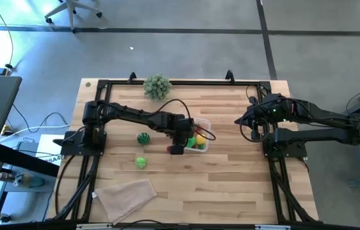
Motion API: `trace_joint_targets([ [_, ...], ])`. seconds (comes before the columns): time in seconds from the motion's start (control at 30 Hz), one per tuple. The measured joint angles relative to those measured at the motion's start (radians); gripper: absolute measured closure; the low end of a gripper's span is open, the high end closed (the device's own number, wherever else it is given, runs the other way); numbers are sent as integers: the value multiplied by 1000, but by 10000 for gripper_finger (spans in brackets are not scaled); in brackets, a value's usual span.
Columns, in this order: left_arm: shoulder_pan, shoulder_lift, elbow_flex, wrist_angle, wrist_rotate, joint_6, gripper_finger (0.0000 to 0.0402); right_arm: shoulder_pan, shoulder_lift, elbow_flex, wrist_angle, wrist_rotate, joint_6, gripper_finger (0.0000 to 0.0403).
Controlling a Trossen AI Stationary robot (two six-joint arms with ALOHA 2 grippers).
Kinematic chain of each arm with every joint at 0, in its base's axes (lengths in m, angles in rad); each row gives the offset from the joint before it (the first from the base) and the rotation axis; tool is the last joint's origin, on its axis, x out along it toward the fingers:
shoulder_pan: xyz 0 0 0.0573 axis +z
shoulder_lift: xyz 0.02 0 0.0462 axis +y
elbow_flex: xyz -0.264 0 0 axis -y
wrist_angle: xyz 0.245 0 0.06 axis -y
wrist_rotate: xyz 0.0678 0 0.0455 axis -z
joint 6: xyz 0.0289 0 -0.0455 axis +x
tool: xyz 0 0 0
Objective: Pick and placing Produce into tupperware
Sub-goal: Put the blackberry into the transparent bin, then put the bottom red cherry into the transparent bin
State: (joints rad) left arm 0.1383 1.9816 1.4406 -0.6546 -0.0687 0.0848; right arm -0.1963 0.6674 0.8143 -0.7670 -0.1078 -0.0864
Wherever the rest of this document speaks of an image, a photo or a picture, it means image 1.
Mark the striped toy watermelon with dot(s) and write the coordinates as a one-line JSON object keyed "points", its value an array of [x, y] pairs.
{"points": [[143, 138]]}

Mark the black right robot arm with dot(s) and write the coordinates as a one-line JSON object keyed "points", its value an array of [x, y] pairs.
{"points": [[320, 115]]}

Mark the white bracket strip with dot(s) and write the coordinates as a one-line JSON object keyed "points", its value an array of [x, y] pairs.
{"points": [[93, 226], [272, 227]]}

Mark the black aluminium table frame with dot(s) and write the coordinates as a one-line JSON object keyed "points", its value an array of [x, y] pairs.
{"points": [[215, 82]]}

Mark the red toy strawberry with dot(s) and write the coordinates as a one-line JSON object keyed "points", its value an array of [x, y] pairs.
{"points": [[201, 126]]}

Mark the white office chair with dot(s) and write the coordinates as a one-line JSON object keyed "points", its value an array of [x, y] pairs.
{"points": [[71, 9]]}

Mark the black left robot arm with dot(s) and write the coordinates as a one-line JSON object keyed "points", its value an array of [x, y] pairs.
{"points": [[128, 113]]}

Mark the light green toy cabbage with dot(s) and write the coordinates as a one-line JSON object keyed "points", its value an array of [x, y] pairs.
{"points": [[140, 162]]}

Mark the black frame clamp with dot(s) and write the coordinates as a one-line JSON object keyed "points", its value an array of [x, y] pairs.
{"points": [[133, 77], [231, 77]]}

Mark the potted green succulent plant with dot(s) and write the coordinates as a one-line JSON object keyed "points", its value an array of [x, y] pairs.
{"points": [[157, 87]]}

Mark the beige cloth towel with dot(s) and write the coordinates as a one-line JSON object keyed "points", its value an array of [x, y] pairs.
{"points": [[125, 198]]}

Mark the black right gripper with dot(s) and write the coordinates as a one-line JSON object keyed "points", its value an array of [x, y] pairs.
{"points": [[259, 118]]}

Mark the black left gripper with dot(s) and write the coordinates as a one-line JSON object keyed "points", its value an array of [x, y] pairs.
{"points": [[179, 127]]}

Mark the white paper sheet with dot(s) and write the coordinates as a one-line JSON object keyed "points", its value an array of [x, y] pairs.
{"points": [[47, 150]]}

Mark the yellow toy fruit green stem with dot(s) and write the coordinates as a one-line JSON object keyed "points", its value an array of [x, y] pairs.
{"points": [[201, 139]]}

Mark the clear plastic tupperware container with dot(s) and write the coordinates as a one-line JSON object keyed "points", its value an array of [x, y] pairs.
{"points": [[208, 131]]}

